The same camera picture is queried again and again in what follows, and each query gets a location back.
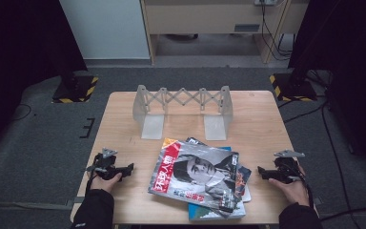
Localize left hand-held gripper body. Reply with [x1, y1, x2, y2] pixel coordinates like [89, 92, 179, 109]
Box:
[86, 147, 122, 181]

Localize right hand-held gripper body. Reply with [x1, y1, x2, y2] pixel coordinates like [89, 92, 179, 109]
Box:
[273, 150, 306, 185]

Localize white caterpillar picture book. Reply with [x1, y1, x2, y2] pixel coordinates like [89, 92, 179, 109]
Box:
[241, 186, 253, 203]

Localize grey extendable metal book rack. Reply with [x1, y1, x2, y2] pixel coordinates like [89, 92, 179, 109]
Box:
[132, 84, 234, 141]

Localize thick blue book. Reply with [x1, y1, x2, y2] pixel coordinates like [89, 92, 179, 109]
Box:
[188, 146, 247, 222]

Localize person's left hand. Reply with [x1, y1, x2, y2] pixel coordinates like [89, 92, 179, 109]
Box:
[91, 173, 123, 193]

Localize person's right hand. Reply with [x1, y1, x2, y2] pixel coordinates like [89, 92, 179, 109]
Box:
[268, 166, 311, 207]

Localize black yellow striped stand base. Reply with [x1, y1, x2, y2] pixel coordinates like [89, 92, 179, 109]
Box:
[269, 68, 318, 103]
[51, 71, 99, 104]

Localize black curtain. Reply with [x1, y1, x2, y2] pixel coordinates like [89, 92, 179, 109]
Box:
[0, 0, 89, 166]
[288, 0, 366, 182]

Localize white cabinet panel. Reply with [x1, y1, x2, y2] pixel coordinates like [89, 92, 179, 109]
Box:
[59, 0, 151, 60]

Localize beige wooden desk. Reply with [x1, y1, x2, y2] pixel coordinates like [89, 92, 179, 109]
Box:
[139, 0, 311, 65]

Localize left hand-held gripper black cable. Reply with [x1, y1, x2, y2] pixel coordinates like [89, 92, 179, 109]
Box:
[85, 168, 96, 196]

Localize hand-held gripper black cable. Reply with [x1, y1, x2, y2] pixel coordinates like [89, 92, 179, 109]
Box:
[85, 168, 96, 196]
[298, 171, 316, 212]

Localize right hand-held gripper black cable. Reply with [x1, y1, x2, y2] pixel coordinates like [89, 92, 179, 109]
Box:
[298, 171, 316, 212]

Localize long black floor cable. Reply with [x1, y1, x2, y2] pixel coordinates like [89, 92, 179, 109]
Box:
[321, 104, 355, 218]

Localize thick black floor cable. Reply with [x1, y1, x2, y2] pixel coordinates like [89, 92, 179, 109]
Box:
[317, 207, 366, 222]

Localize thin black looped floor cable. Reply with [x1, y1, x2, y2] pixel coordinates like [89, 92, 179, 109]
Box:
[12, 103, 32, 122]

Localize black hanging cables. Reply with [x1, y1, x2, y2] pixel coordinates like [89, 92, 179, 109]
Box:
[260, 1, 295, 61]

